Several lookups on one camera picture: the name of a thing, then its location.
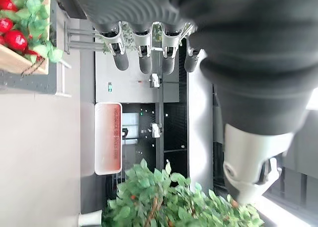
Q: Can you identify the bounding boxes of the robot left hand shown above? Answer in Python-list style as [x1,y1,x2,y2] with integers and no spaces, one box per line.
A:
[67,0,318,206]

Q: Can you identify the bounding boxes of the wooden fruit basket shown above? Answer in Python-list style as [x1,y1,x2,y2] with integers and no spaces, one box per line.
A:
[0,0,52,76]

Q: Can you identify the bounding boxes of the white door lock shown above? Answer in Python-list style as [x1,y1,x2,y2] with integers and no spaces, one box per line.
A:
[148,73,163,88]
[151,122,163,139]

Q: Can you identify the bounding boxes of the black glass door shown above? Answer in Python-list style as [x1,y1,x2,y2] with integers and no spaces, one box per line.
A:
[120,102,187,185]

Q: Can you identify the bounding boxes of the green leafy potted plant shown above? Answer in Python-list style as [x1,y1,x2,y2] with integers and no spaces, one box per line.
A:
[101,158,264,227]

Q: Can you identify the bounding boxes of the green leaf garland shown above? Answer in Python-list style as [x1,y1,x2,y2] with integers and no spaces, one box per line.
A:
[0,0,64,64]

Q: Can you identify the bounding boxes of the white plant pot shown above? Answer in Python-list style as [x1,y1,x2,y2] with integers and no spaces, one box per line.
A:
[78,210,103,227]

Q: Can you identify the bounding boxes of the grey metal rail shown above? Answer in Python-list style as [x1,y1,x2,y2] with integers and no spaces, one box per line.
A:
[64,20,105,55]

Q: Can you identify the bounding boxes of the red sign with white frame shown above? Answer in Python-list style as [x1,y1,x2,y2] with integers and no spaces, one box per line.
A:
[94,102,123,176]

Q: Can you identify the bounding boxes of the rope basket handle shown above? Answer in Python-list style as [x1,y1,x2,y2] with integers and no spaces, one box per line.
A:
[20,56,47,76]

